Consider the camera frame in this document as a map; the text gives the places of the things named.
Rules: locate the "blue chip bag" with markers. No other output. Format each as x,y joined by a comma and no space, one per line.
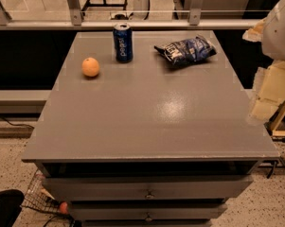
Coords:
187,51

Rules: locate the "small orange ball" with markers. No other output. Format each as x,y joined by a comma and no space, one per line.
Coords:
63,208

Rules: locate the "lower grey drawer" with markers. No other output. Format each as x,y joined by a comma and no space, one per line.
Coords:
146,211

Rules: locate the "blue pepsi can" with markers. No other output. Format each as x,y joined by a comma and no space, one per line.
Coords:
122,34

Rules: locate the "metal railing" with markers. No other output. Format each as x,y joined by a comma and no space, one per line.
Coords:
139,14

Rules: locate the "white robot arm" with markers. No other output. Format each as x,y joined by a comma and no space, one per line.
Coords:
273,37

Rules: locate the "orange fruit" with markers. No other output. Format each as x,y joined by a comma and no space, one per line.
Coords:
90,67

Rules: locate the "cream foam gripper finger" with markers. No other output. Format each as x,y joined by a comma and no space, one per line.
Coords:
254,34
268,91

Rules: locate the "wire basket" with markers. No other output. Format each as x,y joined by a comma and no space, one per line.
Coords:
38,199

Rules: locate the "upper grey drawer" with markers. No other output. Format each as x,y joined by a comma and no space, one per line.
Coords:
147,188

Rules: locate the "black stand base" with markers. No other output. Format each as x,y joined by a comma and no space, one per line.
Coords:
103,4

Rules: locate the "grey drawer cabinet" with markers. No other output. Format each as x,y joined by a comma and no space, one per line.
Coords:
145,119

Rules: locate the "grey drawer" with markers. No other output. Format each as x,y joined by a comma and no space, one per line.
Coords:
147,188
146,211

